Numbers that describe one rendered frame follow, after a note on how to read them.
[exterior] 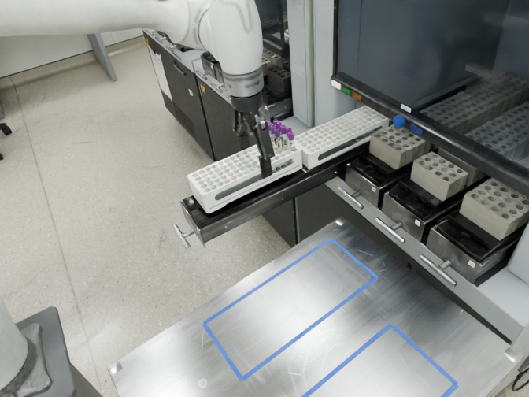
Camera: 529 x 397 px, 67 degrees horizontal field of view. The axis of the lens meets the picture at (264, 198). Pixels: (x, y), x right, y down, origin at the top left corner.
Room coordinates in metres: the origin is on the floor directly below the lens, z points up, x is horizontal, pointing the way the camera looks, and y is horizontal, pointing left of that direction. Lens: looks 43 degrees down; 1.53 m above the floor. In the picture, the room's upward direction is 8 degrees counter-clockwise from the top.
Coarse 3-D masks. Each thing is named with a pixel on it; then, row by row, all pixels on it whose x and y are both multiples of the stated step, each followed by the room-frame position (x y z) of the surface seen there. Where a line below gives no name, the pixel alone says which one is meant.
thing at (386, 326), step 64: (320, 256) 0.56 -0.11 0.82; (384, 256) 0.53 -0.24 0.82; (192, 320) 0.44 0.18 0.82; (256, 320) 0.42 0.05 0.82; (320, 320) 0.40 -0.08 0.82; (384, 320) 0.38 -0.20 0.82; (448, 320) 0.37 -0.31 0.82; (128, 384) 0.33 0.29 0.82; (192, 384) 0.31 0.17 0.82; (256, 384) 0.30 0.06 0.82; (320, 384) 0.28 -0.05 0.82; (384, 384) 0.27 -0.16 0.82; (448, 384) 0.25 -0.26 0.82
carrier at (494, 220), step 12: (468, 192) 0.63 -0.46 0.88; (468, 204) 0.61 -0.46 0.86; (480, 204) 0.59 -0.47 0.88; (492, 204) 0.59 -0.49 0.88; (468, 216) 0.61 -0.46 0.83; (480, 216) 0.58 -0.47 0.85; (492, 216) 0.56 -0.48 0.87; (504, 216) 0.56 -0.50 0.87; (492, 228) 0.55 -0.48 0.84; (504, 228) 0.53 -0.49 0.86
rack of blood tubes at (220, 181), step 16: (256, 144) 0.91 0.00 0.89; (272, 144) 0.90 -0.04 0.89; (224, 160) 0.86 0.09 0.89; (240, 160) 0.86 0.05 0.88; (256, 160) 0.84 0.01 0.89; (272, 160) 0.84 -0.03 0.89; (288, 160) 0.87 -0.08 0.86; (192, 176) 0.81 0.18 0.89; (208, 176) 0.80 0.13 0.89; (224, 176) 0.80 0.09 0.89; (240, 176) 0.80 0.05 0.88; (256, 176) 0.84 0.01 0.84; (272, 176) 0.82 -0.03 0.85; (192, 192) 0.81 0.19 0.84; (208, 192) 0.74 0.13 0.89; (224, 192) 0.80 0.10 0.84; (240, 192) 0.77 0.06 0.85; (208, 208) 0.73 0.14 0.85
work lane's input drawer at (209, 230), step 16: (368, 144) 0.95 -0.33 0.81; (336, 160) 0.90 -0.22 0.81; (352, 160) 0.91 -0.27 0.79; (288, 176) 0.86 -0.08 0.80; (304, 176) 0.85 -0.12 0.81; (320, 176) 0.86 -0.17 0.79; (336, 176) 0.89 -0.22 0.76; (256, 192) 0.82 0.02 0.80; (272, 192) 0.80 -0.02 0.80; (288, 192) 0.81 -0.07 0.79; (304, 192) 0.84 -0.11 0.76; (192, 208) 0.77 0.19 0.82; (224, 208) 0.77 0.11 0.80; (240, 208) 0.76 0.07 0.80; (256, 208) 0.77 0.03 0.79; (272, 208) 0.79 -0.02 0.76; (176, 224) 0.79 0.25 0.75; (192, 224) 0.76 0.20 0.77; (208, 224) 0.72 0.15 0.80; (224, 224) 0.73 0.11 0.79; (240, 224) 0.75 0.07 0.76; (208, 240) 0.70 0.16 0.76
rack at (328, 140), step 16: (352, 112) 1.05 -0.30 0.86; (368, 112) 1.04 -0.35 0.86; (320, 128) 0.99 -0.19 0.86; (336, 128) 0.98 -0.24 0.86; (352, 128) 0.97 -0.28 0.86; (368, 128) 0.96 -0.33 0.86; (304, 144) 0.93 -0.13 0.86; (320, 144) 0.91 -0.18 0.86; (336, 144) 0.91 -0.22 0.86; (352, 144) 0.97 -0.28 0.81; (304, 160) 0.89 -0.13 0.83; (320, 160) 0.89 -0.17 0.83
